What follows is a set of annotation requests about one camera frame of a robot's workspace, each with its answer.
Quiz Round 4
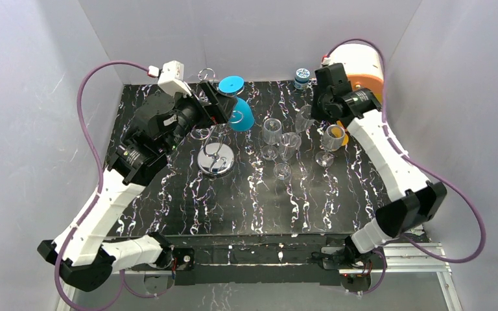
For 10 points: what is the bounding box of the blue plastic wine glass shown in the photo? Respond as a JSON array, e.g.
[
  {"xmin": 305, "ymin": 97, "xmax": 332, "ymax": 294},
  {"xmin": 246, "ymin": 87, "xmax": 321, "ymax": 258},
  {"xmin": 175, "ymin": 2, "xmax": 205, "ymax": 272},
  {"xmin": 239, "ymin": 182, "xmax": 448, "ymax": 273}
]
[{"xmin": 219, "ymin": 76, "xmax": 255, "ymax": 132}]

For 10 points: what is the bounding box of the clear champagne flute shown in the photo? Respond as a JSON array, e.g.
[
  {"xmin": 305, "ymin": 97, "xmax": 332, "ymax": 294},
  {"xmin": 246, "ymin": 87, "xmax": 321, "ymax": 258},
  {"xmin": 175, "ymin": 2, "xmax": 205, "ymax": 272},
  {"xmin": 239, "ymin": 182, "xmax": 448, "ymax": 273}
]
[{"xmin": 295, "ymin": 105, "xmax": 314, "ymax": 134}]

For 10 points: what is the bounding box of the clear wine glass front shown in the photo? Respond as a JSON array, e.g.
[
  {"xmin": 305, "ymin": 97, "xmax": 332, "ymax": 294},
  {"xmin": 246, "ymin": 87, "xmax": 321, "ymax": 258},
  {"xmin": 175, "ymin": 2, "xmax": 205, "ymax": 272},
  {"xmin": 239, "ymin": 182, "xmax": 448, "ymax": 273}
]
[{"xmin": 274, "ymin": 132, "xmax": 302, "ymax": 181}]

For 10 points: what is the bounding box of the clear wine glass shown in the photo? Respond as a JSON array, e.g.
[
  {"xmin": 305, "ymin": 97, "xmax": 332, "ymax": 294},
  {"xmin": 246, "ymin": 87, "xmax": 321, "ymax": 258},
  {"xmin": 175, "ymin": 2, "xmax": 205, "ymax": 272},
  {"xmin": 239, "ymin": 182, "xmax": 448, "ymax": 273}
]
[
  {"xmin": 315, "ymin": 124, "xmax": 342, "ymax": 167},
  {"xmin": 274, "ymin": 132, "xmax": 302, "ymax": 181},
  {"xmin": 261, "ymin": 118, "xmax": 283, "ymax": 161}
]

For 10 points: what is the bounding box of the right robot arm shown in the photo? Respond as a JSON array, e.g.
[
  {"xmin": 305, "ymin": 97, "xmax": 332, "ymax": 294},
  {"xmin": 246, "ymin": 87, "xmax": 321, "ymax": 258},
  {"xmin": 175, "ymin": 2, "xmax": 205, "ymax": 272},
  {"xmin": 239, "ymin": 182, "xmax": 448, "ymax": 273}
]
[{"xmin": 311, "ymin": 63, "xmax": 447, "ymax": 265}]

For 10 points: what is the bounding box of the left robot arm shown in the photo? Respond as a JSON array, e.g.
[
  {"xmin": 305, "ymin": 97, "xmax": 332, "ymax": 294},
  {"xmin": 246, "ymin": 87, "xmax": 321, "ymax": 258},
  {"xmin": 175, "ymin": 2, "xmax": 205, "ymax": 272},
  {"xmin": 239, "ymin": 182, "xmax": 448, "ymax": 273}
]
[{"xmin": 38, "ymin": 81, "xmax": 237, "ymax": 292}]

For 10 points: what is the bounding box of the clear wine glass right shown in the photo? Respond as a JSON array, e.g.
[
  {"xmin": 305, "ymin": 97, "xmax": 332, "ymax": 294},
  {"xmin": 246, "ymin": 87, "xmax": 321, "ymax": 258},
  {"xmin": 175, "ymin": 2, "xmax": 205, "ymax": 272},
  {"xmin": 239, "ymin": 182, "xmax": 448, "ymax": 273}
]
[{"xmin": 315, "ymin": 124, "xmax": 342, "ymax": 167}]

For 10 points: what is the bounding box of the clear wine glass left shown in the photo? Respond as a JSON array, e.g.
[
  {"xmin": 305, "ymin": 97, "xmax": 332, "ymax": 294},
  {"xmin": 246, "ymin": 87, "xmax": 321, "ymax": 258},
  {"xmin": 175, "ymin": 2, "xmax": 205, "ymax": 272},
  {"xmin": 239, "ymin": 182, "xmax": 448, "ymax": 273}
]
[{"xmin": 261, "ymin": 118, "xmax": 283, "ymax": 161}]

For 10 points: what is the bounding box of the small blue lidded jar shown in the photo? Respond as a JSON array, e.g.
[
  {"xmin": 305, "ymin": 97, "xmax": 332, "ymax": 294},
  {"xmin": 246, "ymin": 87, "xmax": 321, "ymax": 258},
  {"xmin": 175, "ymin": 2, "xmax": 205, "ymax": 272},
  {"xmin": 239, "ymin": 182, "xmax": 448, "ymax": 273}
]
[{"xmin": 294, "ymin": 68, "xmax": 311, "ymax": 90}]

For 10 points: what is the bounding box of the orange plastic goblet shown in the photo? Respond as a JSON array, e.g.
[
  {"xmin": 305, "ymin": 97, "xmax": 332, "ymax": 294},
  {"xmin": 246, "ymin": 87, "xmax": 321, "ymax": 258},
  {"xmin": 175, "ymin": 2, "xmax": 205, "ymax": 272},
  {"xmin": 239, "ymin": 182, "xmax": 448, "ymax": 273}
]
[{"xmin": 332, "ymin": 121, "xmax": 349, "ymax": 146}]

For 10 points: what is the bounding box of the white orange cylindrical appliance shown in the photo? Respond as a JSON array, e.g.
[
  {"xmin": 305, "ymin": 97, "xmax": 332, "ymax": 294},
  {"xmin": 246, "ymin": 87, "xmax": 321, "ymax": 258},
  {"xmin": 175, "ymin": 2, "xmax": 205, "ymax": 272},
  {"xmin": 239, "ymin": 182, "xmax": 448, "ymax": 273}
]
[{"xmin": 327, "ymin": 40, "xmax": 384, "ymax": 97}]

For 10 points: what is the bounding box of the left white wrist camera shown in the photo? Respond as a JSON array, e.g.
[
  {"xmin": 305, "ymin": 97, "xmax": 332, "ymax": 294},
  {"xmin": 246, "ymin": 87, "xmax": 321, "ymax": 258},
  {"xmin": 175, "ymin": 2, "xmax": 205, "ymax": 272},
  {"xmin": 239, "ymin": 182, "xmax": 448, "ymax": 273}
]
[{"xmin": 147, "ymin": 60, "xmax": 192, "ymax": 97}]

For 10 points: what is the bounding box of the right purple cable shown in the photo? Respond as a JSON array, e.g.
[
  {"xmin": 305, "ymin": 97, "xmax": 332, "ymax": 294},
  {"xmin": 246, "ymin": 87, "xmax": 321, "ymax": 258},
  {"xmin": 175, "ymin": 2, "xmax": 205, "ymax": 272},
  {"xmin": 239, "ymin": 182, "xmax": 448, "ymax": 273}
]
[{"xmin": 322, "ymin": 38, "xmax": 488, "ymax": 296}]

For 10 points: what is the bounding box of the purple cable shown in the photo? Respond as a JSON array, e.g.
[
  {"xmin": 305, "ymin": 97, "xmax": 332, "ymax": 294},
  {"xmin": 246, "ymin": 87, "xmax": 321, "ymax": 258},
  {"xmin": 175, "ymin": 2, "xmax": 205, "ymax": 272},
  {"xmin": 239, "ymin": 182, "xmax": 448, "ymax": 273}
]
[
  {"xmin": 54, "ymin": 60, "xmax": 164, "ymax": 311},
  {"xmin": 322, "ymin": 38, "xmax": 488, "ymax": 296}
]

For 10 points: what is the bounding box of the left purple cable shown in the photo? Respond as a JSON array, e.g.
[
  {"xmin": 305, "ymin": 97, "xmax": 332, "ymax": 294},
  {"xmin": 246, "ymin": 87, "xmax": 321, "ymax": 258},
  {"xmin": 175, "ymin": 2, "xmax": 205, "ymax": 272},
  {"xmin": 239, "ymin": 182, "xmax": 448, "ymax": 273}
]
[{"xmin": 54, "ymin": 60, "xmax": 164, "ymax": 311}]

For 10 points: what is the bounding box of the aluminium rail frame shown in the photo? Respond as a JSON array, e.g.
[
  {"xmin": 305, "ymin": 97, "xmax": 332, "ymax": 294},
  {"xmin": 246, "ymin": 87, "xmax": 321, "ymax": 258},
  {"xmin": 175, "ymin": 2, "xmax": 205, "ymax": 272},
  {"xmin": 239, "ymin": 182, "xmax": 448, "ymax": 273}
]
[{"xmin": 55, "ymin": 205, "xmax": 465, "ymax": 311}]

